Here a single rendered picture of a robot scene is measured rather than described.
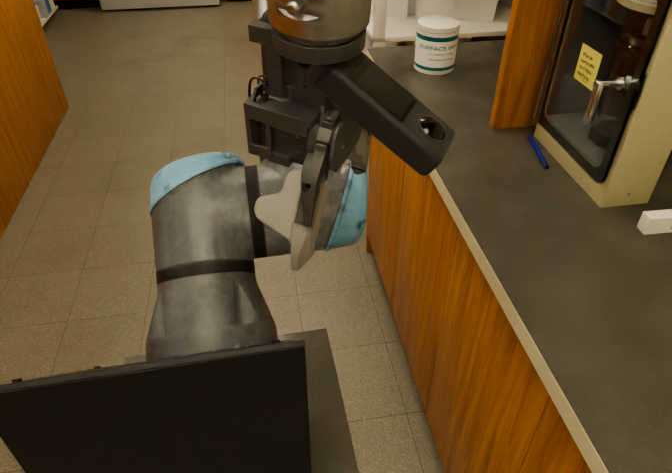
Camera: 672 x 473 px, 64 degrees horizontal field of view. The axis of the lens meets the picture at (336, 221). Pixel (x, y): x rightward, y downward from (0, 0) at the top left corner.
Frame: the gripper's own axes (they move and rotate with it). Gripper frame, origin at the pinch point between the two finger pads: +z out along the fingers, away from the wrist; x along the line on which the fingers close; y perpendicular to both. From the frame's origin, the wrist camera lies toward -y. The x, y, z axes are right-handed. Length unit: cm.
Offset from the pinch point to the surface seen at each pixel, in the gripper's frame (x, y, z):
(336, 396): 0.6, -1.6, 35.4
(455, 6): -180, 25, 55
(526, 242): -46, -22, 39
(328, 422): 4.8, -2.2, 34.9
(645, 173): -69, -40, 32
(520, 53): -94, -8, 25
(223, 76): -263, 202, 178
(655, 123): -69, -37, 20
